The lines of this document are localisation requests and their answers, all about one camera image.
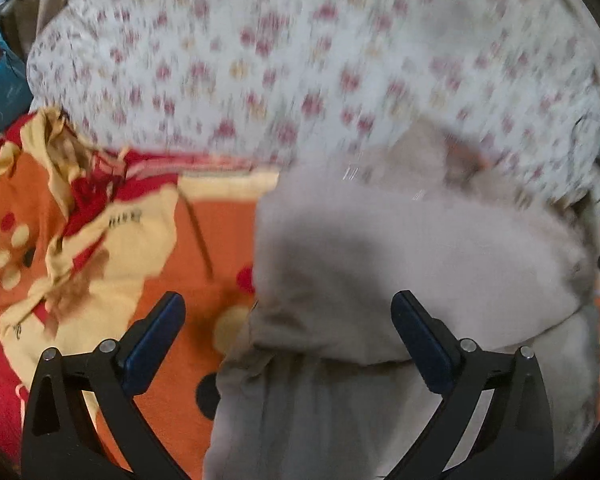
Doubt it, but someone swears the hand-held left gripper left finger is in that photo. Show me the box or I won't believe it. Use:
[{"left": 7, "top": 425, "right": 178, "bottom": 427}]
[{"left": 21, "top": 291, "right": 191, "bottom": 480}]

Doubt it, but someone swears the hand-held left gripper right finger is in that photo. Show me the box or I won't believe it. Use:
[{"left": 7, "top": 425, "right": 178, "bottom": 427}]
[{"left": 391, "top": 290, "right": 556, "bottom": 480}]

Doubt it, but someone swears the grey garment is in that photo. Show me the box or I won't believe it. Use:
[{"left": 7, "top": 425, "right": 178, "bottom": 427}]
[{"left": 202, "top": 120, "right": 600, "bottom": 480}]

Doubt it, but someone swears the orange printed blanket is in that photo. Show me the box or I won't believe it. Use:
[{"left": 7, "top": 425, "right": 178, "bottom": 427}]
[{"left": 0, "top": 107, "right": 600, "bottom": 480}]

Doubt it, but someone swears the blue bag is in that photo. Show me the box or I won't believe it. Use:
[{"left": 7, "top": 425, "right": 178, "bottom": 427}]
[{"left": 0, "top": 20, "right": 31, "bottom": 131}]

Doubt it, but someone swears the white floral quilt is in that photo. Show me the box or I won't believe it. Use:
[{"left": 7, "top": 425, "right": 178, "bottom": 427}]
[{"left": 26, "top": 0, "right": 600, "bottom": 211}]

